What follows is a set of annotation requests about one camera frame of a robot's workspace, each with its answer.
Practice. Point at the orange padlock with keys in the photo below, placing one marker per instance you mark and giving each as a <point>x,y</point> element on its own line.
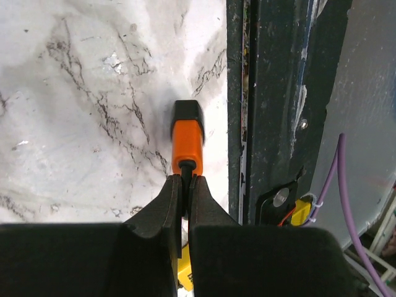
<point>187,133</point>

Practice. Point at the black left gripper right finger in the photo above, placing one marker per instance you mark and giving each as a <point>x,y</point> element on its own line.
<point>232,260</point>

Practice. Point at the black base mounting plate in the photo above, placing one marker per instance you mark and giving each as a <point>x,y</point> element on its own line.
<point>282,59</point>

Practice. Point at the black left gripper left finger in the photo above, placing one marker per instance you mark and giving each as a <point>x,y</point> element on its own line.
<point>137,257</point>

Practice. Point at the yellow padlock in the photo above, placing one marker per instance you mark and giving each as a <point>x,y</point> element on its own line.
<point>185,278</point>

